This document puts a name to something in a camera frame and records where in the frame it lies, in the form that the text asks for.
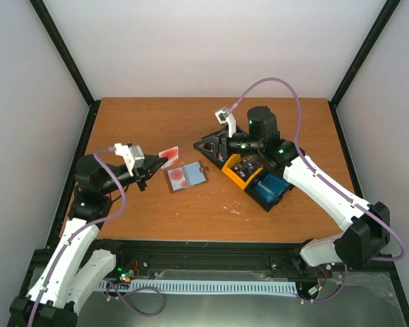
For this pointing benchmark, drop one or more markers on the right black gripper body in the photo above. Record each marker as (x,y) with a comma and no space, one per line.
(252,145)

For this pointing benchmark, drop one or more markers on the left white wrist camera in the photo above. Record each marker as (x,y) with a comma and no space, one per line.
(133,156)

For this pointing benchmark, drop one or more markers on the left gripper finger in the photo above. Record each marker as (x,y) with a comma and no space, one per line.
(151,169)
(154,161)

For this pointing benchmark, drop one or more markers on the right electronics connector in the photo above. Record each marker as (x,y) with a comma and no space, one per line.
(321,277)

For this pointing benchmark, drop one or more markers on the yellow card bin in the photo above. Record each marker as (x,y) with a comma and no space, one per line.
(227,170)

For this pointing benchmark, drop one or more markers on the blue card stack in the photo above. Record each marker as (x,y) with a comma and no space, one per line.
(271,188)

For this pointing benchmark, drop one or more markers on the black aluminium frame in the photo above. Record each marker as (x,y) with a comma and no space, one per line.
(156,254)

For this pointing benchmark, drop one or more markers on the red white card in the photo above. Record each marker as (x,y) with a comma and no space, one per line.
(172,155)
(177,179)

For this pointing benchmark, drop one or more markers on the brown leather card holder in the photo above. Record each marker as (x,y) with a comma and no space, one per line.
(195,173)

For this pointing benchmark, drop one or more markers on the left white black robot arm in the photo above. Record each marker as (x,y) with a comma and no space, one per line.
(60,293)

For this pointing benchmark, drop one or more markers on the left electronics board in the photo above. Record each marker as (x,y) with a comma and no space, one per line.
(129,272)

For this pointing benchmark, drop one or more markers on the black bin with blue cards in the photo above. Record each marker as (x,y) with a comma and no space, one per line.
(251,193)

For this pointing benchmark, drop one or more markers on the light blue cable duct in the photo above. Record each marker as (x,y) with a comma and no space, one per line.
(189,287)

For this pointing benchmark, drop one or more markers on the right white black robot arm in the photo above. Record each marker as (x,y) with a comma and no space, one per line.
(258,159)

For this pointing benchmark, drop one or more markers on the black bin with red cards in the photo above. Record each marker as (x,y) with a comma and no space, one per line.
(219,162)

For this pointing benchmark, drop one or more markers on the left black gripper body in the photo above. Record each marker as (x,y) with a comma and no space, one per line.
(140,176)

